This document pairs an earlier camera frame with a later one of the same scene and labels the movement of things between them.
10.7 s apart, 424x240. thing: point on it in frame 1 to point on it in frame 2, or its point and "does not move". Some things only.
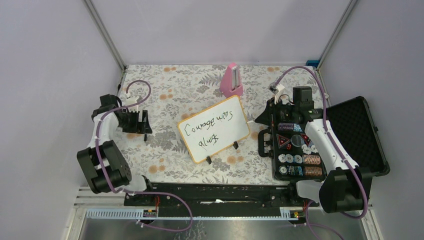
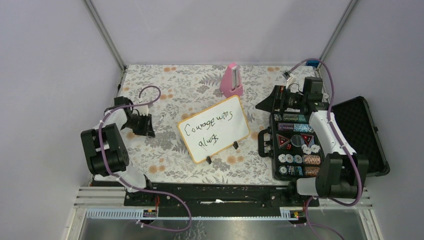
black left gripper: x=138 y=127 does not move
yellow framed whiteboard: x=215 y=128 does not move
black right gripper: x=265 y=118 to x=275 y=101
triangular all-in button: x=281 y=141 does not move
